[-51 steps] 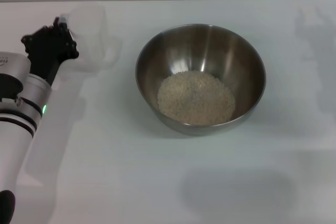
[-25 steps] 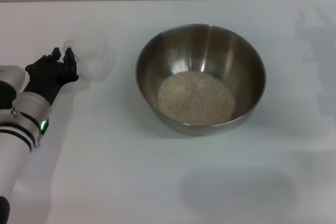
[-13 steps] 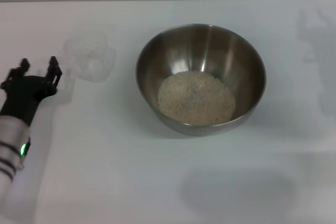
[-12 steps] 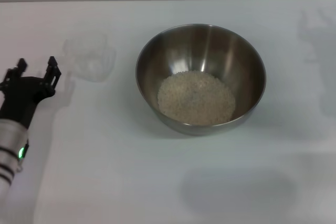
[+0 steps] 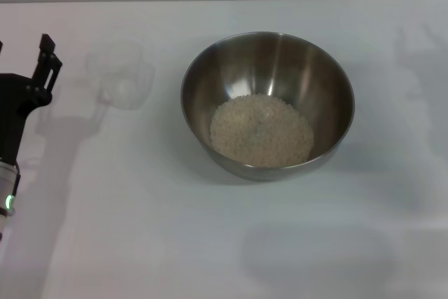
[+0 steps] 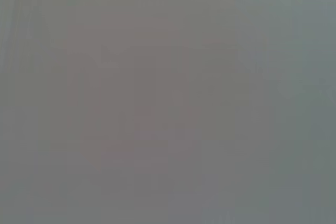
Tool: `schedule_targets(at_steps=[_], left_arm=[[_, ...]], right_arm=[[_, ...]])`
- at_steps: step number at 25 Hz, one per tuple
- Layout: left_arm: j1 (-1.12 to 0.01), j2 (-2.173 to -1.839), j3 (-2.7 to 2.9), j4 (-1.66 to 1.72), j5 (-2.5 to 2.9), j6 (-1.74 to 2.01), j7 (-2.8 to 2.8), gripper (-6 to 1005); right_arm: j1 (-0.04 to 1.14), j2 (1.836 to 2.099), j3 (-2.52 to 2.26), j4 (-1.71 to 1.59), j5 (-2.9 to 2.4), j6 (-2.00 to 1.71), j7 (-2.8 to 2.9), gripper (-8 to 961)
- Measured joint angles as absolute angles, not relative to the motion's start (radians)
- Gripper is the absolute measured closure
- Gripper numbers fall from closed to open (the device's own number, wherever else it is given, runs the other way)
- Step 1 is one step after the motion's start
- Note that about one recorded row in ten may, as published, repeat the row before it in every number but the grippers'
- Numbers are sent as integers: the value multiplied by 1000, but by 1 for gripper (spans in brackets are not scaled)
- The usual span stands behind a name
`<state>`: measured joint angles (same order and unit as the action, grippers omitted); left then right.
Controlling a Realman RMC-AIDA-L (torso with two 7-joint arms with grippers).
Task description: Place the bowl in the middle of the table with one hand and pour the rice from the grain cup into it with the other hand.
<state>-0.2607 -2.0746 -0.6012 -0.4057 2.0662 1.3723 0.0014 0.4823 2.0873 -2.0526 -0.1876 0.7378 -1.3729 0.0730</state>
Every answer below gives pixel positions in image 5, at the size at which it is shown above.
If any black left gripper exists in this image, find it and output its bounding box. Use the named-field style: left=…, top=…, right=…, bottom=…
left=0, top=34, right=64, bottom=174

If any clear plastic measuring cup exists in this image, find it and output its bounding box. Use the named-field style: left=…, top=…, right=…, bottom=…
left=86, top=40, right=155, bottom=111

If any stainless steel mixing bowl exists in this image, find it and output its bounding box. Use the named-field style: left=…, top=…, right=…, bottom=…
left=180, top=32, right=356, bottom=183

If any white uncooked rice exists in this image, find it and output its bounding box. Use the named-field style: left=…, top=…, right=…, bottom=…
left=209, top=94, right=315, bottom=168

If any dark left gripper cable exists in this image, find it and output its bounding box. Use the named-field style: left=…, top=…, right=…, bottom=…
left=13, top=162, right=22, bottom=192

